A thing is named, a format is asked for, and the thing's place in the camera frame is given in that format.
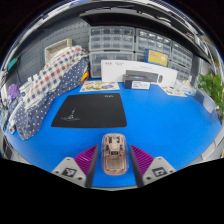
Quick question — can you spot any dark wall shelf unit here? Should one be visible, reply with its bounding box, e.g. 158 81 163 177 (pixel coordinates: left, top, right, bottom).
78 0 214 64

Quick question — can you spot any small dark box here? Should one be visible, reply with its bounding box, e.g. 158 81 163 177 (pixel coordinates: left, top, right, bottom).
122 73 151 90

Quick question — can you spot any green leafy plant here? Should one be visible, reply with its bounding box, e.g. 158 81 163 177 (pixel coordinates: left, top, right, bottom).
198 72 224 118

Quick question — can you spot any purple object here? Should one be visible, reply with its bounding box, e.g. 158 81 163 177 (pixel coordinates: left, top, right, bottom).
8 83 21 101

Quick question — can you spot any teal hanging object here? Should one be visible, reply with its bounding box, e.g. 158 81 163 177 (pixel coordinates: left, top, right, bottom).
7 58 18 71

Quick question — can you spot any clear plastic bag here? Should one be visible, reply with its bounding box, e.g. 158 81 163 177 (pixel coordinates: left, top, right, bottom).
178 79 198 97

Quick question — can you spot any transparent pink computer mouse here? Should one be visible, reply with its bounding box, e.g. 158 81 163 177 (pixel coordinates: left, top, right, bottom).
100 132 129 177

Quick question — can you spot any black mouse pad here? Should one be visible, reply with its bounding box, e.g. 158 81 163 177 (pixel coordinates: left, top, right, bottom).
50 92 128 129

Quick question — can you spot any long white cardboard box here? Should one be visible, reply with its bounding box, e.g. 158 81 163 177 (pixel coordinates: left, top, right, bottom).
100 59 179 88

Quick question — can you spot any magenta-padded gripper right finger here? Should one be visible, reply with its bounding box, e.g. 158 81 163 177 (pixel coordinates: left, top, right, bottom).
129 144 177 188

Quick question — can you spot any yellow tool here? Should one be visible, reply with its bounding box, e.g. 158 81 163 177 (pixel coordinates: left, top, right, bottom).
80 69 90 83

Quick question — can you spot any small colourful picture sheet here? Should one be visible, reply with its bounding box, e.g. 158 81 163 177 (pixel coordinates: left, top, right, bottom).
159 85 188 98

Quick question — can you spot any navy polka dot cloth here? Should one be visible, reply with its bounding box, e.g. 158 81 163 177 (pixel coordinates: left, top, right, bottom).
14 56 90 141

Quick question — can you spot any red blue checked cloth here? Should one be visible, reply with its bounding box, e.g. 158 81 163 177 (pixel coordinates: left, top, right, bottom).
20 45 89 108

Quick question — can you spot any white woven basket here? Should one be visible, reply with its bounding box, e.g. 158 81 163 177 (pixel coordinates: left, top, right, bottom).
44 38 73 63

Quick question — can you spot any yellow and blue box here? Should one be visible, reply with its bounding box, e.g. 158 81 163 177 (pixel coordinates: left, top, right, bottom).
144 48 169 67

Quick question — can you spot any colourful food sticker sheet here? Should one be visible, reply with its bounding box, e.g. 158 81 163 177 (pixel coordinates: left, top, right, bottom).
79 80 120 93

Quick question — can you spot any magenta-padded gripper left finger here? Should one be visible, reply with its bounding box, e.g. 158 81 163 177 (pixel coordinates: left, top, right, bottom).
51 144 100 188

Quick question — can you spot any grey pegboard panel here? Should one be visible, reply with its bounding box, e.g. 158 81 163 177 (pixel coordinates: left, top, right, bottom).
14 18 93 84

